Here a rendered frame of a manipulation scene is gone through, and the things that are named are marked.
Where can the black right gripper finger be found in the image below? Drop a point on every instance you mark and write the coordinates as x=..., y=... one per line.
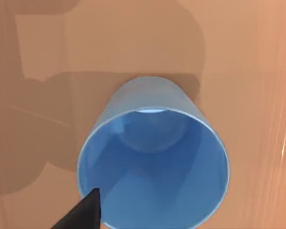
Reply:
x=85, y=212

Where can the wooden surface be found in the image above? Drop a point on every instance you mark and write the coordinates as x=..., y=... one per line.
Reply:
x=240, y=59

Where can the blue cup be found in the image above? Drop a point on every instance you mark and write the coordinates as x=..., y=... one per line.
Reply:
x=157, y=167

